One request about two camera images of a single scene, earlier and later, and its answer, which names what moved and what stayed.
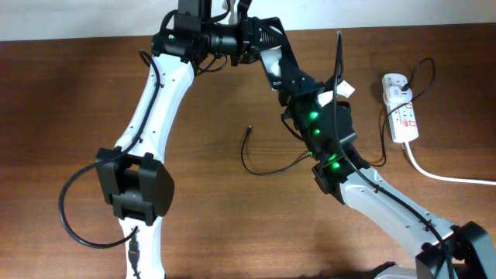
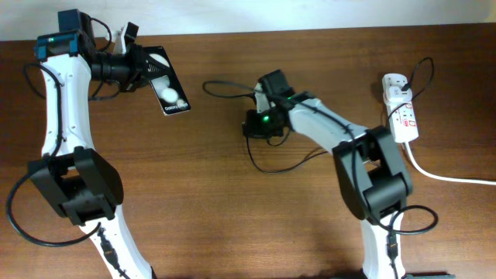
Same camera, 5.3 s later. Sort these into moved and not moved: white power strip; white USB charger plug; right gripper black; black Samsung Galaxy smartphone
Moved: black Samsung Galaxy smartphone; right gripper black
Not moved: white USB charger plug; white power strip
